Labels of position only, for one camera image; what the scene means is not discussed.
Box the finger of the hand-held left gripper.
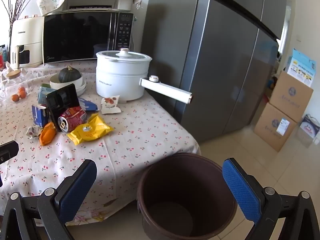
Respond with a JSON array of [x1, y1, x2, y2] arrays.
[[0, 141, 19, 165]]

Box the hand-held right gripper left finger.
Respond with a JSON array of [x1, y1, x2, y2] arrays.
[[0, 159, 97, 240]]

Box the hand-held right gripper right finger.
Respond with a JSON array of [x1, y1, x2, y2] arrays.
[[222, 158, 320, 240]]

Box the yellow snack packet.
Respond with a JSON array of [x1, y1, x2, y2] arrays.
[[67, 113, 114, 145]]

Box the brown trash bin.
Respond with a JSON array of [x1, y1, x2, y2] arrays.
[[137, 152, 238, 240]]

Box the black plastic tray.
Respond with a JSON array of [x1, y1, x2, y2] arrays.
[[46, 83, 80, 132]]

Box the red soda can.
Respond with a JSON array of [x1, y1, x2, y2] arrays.
[[58, 106, 88, 132]]

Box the small torn white wrapper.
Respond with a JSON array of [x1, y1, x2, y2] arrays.
[[26, 126, 43, 139]]

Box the orange snack wrapper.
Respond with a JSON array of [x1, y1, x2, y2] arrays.
[[39, 121, 57, 146]]

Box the dark blue carton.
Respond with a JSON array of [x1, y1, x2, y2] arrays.
[[31, 104, 50, 128]]

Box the clear plastic bag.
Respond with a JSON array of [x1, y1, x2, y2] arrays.
[[0, 79, 33, 103]]

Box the teal carton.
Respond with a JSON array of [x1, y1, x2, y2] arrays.
[[37, 84, 57, 105]]

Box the cardboard box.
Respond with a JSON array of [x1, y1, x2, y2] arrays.
[[254, 102, 298, 152], [269, 70, 314, 123]]

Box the cherry print tablecloth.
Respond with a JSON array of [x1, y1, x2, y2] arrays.
[[0, 62, 201, 227]]

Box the glass jar wooden lid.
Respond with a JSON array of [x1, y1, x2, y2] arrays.
[[2, 69, 24, 93]]

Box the blue and white tissue box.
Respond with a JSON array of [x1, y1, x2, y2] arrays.
[[78, 97, 98, 112]]

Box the white printed bag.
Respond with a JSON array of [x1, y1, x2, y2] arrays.
[[299, 114, 320, 145]]

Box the white snack wrapper red print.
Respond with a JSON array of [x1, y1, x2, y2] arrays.
[[101, 95, 121, 115]]

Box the dark green squash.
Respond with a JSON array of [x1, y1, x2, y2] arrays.
[[58, 66, 82, 83]]

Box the cream air fryer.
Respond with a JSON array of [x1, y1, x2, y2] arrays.
[[9, 16, 45, 69]]

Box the white electric cooking pot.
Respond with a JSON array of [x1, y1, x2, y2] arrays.
[[96, 48, 194, 105]]

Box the grey refrigerator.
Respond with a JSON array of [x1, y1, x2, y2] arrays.
[[140, 0, 288, 143]]

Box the black microwave oven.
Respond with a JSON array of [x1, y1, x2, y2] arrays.
[[43, 9, 135, 65]]

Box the dried branches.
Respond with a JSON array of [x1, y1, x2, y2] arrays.
[[0, 0, 33, 30]]

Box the glass pot lid white knob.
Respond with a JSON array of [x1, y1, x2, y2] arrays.
[[99, 48, 150, 62]]

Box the white countertop oven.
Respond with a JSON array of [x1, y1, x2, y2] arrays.
[[65, 0, 132, 12]]

